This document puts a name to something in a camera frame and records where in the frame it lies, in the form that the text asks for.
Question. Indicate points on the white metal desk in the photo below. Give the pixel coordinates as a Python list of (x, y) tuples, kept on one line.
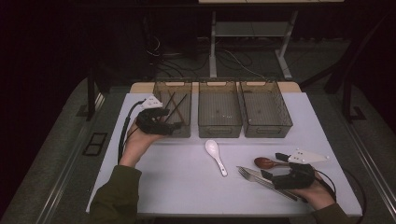
[(212, 46)]

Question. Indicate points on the person's right hand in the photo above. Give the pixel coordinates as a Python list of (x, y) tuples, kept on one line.
[(317, 196)]

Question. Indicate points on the translucent grey storage bin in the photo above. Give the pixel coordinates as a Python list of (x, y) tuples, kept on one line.
[(183, 130), (264, 105), (219, 105)]

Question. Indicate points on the black floor socket frame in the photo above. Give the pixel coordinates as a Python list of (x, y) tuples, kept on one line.
[(93, 144)]

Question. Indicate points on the white ceramic spoon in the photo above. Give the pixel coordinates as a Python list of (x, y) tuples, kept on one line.
[(211, 146)]

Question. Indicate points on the metal fork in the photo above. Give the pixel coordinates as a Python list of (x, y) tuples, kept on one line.
[(246, 175)]

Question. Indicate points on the person's left hand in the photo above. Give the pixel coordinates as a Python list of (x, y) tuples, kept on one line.
[(137, 146)]

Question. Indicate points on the black metal stand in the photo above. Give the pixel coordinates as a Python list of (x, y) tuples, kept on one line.
[(347, 99), (91, 96)]

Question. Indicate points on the metal floor rail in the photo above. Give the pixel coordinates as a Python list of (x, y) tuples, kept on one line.
[(380, 186), (60, 186)]

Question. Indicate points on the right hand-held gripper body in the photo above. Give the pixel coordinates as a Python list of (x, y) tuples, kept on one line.
[(295, 179)]

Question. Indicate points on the brown wooden spoon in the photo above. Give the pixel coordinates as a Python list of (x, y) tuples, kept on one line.
[(263, 163)]

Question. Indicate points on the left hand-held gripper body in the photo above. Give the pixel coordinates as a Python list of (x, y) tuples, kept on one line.
[(151, 123)]

